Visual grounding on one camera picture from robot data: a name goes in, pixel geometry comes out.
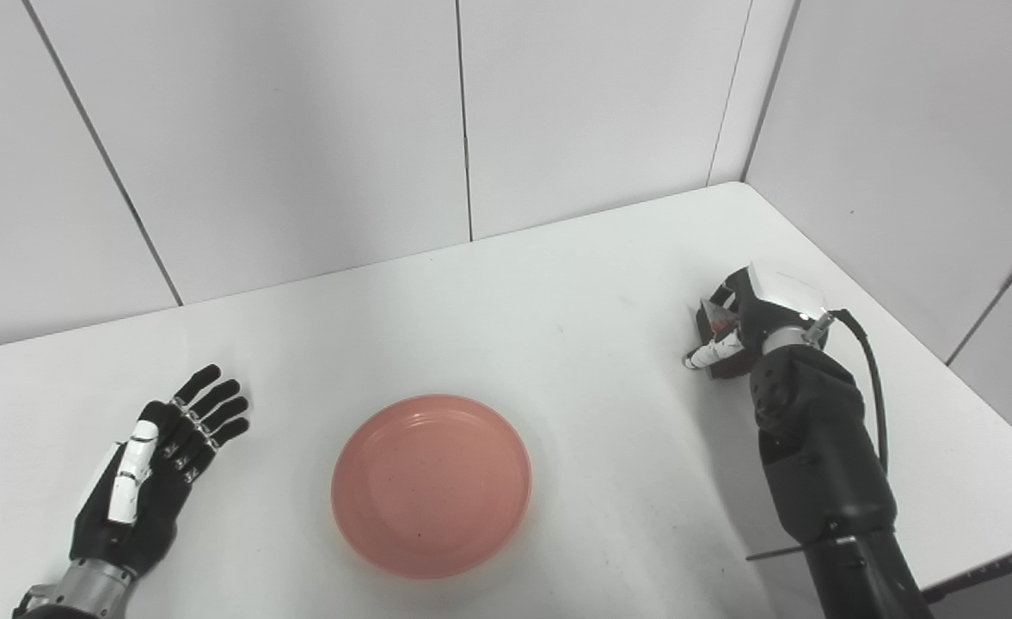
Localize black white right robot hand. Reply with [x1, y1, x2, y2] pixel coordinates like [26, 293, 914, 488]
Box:
[683, 262, 829, 372]

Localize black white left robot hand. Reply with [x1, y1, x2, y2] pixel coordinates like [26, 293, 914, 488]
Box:
[70, 364, 250, 579]

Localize chocolate cake slice with fruit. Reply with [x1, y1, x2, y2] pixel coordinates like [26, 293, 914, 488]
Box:
[696, 297, 756, 380]

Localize pink round plate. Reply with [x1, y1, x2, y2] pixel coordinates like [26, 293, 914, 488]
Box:
[330, 395, 533, 579]

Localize black bar under table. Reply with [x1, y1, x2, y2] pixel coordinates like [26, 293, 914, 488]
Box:
[923, 555, 1012, 604]

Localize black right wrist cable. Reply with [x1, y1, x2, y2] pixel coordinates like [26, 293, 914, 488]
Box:
[807, 308, 891, 474]

